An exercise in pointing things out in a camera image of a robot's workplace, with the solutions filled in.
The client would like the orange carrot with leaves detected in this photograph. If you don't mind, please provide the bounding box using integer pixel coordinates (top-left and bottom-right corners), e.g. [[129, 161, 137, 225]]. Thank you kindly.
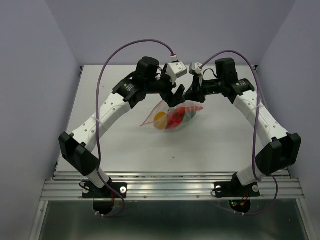
[[177, 105, 203, 114]]

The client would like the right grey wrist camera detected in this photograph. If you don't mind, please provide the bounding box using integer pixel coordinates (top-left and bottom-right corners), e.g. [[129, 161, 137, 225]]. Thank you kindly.
[[189, 62, 203, 77]]

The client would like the dark green cucumber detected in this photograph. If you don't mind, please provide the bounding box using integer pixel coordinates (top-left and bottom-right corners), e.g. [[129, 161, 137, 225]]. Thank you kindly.
[[183, 110, 197, 122]]

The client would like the aluminium rail frame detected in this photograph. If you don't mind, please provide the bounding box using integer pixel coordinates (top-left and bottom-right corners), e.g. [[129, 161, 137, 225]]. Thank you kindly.
[[29, 65, 316, 240]]

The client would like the clear pink-dotted zip bag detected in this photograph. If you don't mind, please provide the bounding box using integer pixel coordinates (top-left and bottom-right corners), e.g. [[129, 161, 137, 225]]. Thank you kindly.
[[139, 100, 204, 131]]

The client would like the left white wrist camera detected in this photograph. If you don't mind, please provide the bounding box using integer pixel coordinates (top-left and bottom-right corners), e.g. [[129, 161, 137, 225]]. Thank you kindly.
[[166, 61, 188, 80]]

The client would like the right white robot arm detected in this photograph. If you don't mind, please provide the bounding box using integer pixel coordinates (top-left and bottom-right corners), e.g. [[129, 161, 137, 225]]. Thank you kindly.
[[184, 58, 302, 195]]

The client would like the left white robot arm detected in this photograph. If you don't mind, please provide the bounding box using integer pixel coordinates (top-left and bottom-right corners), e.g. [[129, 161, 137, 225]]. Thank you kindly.
[[58, 56, 188, 197]]

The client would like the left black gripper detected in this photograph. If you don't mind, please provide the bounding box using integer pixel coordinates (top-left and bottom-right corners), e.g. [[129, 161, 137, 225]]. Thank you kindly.
[[145, 64, 186, 108]]

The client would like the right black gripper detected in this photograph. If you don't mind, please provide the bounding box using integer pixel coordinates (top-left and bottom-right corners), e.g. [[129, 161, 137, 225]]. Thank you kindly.
[[183, 75, 225, 104]]

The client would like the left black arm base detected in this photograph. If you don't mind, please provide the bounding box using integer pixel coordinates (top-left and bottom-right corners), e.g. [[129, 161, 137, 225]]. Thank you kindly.
[[79, 180, 128, 218]]

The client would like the yellow lemon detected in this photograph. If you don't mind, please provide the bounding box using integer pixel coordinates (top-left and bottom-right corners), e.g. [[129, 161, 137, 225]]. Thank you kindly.
[[153, 111, 168, 130]]

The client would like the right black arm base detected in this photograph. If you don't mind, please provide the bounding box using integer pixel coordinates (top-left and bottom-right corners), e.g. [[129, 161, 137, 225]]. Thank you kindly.
[[210, 173, 260, 216]]

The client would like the red bell pepper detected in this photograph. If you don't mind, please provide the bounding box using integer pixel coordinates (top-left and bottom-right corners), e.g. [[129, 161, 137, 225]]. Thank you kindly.
[[166, 107, 185, 129]]

